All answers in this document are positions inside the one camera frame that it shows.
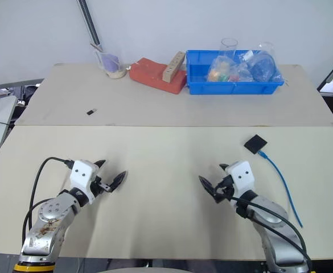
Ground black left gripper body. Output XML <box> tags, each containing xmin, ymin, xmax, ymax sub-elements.
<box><xmin>89</xmin><ymin>167</ymin><xmax>112</xmax><ymax>197</ymax></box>

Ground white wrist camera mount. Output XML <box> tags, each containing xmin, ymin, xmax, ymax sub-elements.
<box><xmin>225</xmin><ymin>160</ymin><xmax>257</xmax><ymax>200</ymax></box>
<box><xmin>69</xmin><ymin>160</ymin><xmax>100</xmax><ymax>205</ymax></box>

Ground grey threaded metal pole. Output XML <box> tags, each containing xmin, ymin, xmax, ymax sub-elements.
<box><xmin>76</xmin><ymin>0</ymin><xmax>103</xmax><ymax>52</ymax></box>

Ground dark clutter under table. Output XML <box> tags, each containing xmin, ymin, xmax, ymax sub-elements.
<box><xmin>14</xmin><ymin>83</ymin><xmax>42</xmax><ymax>108</ymax></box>

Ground beige power strip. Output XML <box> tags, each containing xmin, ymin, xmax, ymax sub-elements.
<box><xmin>162</xmin><ymin>51</ymin><xmax>186</xmax><ymax>84</ymax></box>

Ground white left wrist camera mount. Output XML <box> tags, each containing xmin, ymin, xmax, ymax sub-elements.
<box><xmin>69</xmin><ymin>160</ymin><xmax>100</xmax><ymax>205</ymax></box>

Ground plastic bags with items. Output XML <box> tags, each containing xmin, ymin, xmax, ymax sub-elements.
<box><xmin>250</xmin><ymin>42</ymin><xmax>279</xmax><ymax>82</ymax></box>

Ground blue cable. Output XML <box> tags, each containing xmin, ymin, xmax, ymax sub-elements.
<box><xmin>258</xmin><ymin>150</ymin><xmax>304</xmax><ymax>229</ymax></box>

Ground black square box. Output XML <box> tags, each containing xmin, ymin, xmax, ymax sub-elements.
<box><xmin>243</xmin><ymin>134</ymin><xmax>269</xmax><ymax>155</ymax></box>

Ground clear plastic bag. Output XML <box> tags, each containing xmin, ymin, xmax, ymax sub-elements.
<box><xmin>233</xmin><ymin>50</ymin><xmax>258</xmax><ymax>75</ymax></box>

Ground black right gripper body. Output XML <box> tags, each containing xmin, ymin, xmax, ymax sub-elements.
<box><xmin>214</xmin><ymin>169</ymin><xmax>237</xmax><ymax>204</ymax></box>

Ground tall clear glass beaker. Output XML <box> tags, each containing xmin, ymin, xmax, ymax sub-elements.
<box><xmin>220</xmin><ymin>38</ymin><xmax>239</xmax><ymax>60</ymax></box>

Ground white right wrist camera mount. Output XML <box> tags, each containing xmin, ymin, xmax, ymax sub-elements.
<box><xmin>225</xmin><ymin>160</ymin><xmax>257</xmax><ymax>200</ymax></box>

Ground red brick-shaped sponge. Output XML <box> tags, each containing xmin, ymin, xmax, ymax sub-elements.
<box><xmin>129</xmin><ymin>57</ymin><xmax>188</xmax><ymax>95</ymax></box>

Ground blue plastic bin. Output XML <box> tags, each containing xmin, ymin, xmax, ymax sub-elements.
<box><xmin>185</xmin><ymin>49</ymin><xmax>285</xmax><ymax>96</ymax></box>

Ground glass beaker with purple cloth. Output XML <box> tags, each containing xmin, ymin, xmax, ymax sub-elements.
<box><xmin>90</xmin><ymin>42</ymin><xmax>128</xmax><ymax>79</ymax></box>

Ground bag of coloured blocks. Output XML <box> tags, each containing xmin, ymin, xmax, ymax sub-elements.
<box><xmin>207</xmin><ymin>55</ymin><xmax>242</xmax><ymax>84</ymax></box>

